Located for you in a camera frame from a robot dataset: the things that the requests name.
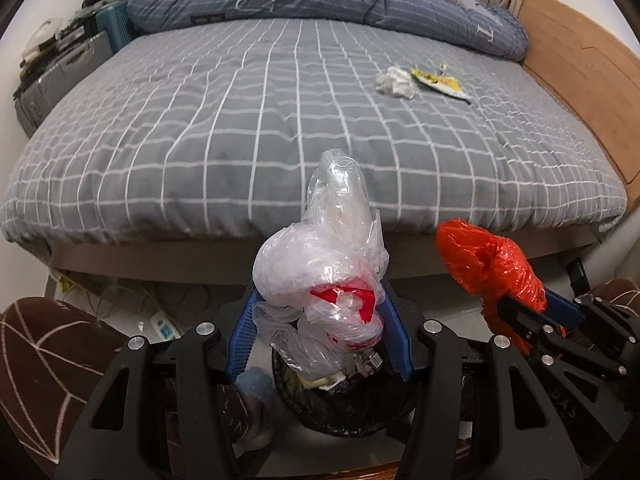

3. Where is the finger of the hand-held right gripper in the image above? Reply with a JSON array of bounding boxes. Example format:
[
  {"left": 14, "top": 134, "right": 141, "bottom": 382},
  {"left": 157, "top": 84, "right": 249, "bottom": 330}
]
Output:
[
  {"left": 542, "top": 287, "right": 601, "bottom": 332},
  {"left": 495, "top": 296, "right": 568, "bottom": 360}
]

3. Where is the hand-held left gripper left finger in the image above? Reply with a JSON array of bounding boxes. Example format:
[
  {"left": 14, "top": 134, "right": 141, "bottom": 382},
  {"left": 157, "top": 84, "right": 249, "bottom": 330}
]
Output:
[{"left": 52, "top": 282, "right": 266, "bottom": 480}]

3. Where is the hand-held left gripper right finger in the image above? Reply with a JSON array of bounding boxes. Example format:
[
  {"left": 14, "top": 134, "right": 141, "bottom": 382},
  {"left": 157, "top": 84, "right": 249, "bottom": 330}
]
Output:
[{"left": 374, "top": 287, "right": 586, "bottom": 480}]

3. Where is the orange plastic bag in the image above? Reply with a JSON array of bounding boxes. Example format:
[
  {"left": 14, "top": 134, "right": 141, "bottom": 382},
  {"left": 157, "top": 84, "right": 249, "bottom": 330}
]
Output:
[{"left": 435, "top": 218, "right": 566, "bottom": 356}]

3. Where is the black trash bin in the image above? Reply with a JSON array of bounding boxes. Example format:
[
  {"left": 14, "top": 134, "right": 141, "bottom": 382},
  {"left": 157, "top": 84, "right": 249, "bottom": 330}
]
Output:
[{"left": 271, "top": 345, "right": 426, "bottom": 436}]

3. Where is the clear red-printed plastic bag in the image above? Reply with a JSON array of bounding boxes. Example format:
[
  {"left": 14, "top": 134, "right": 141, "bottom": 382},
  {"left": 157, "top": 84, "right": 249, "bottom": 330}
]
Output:
[{"left": 251, "top": 149, "right": 391, "bottom": 381}]

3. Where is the white power strip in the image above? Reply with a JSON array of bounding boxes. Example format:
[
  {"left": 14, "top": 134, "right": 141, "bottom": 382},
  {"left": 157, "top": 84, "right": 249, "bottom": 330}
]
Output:
[{"left": 150, "top": 310, "right": 182, "bottom": 343}]

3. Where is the grey checked bed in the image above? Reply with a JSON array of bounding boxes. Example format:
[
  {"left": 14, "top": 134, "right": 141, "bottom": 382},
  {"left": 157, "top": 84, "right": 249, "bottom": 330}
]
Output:
[{"left": 0, "top": 17, "right": 628, "bottom": 281}]

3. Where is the crumpled white tissue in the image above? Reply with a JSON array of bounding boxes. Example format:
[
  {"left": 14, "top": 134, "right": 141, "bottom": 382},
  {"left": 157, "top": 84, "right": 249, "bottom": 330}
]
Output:
[{"left": 376, "top": 66, "right": 418, "bottom": 98}]

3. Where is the yellow white flat wrapper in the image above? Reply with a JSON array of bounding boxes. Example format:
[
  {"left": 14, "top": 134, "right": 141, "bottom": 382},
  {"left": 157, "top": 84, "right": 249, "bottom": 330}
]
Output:
[{"left": 410, "top": 67, "right": 473, "bottom": 103}]

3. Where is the grey ribbed suitcase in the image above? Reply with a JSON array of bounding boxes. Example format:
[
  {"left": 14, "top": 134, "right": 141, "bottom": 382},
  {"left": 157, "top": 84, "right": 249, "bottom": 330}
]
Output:
[{"left": 14, "top": 30, "right": 112, "bottom": 137}]

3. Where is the teal suitcase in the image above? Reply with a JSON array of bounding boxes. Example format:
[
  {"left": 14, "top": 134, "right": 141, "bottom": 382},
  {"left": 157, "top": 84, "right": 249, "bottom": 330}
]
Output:
[{"left": 97, "top": 0, "right": 137, "bottom": 55}]

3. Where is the white rounded object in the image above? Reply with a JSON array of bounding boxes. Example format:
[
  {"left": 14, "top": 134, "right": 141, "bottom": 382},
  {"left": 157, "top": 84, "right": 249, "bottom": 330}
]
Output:
[{"left": 24, "top": 19, "right": 66, "bottom": 58}]

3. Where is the wooden bed frame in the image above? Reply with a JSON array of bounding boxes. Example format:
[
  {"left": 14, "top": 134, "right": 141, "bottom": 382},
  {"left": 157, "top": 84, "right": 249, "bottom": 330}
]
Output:
[{"left": 517, "top": 0, "right": 640, "bottom": 186}]

